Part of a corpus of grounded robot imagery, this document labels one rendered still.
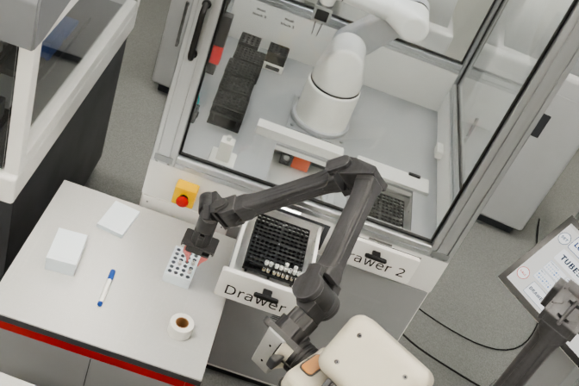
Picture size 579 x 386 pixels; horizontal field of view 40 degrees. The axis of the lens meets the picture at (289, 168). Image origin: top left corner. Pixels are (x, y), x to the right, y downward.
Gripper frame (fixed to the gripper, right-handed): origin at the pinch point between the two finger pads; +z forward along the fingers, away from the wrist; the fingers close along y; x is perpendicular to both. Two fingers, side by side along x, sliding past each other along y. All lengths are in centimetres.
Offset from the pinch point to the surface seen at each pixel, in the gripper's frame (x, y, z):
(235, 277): 6.4, -13.3, -6.9
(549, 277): -29, -106, -21
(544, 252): -36, -103, -24
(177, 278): 3.6, 2.7, 5.8
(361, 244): -27, -48, -7
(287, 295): 5.7, -29.3, -6.6
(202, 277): -3.6, -4.2, 8.8
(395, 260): -28, -60, -5
